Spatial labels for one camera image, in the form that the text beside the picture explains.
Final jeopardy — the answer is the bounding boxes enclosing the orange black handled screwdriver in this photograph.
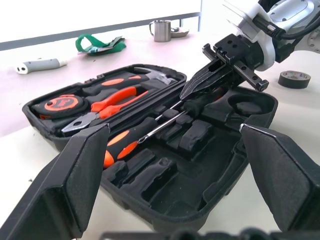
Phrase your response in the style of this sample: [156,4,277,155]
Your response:
[103,99,183,169]

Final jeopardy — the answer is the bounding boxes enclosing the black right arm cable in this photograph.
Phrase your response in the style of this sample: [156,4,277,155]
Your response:
[253,12,320,41]

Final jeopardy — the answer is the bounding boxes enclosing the orange handled pliers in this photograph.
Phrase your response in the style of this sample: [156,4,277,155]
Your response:
[61,86,150,133]

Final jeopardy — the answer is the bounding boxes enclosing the steel mug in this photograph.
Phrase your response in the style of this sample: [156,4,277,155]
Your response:
[149,20,172,43]

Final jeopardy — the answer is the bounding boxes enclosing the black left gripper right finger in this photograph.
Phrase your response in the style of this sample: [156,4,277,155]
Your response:
[239,123,320,240]

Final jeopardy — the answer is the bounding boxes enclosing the green printed packet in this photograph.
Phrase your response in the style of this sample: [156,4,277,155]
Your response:
[86,36,126,55]

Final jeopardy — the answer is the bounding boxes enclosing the black tape roll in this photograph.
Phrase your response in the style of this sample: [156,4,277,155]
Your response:
[278,70,312,89]

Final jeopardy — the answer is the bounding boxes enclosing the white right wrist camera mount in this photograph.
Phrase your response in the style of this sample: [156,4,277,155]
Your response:
[222,0,276,73]

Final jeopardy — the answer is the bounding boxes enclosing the white handheld device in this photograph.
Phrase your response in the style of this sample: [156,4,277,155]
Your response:
[15,58,68,75]

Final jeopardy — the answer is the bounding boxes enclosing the steel dish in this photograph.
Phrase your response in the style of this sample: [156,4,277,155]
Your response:
[170,26,190,38]

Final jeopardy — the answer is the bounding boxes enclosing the black orange tape measure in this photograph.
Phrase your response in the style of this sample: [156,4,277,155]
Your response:
[31,93,90,121]

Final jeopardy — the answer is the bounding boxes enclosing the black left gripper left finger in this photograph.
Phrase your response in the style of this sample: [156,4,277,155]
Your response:
[0,123,111,240]

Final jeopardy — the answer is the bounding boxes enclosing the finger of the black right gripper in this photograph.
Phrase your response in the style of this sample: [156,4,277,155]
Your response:
[180,67,244,100]
[179,60,226,100]

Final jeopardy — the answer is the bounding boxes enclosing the black orange handled hammer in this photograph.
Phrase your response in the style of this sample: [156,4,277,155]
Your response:
[81,66,177,97]

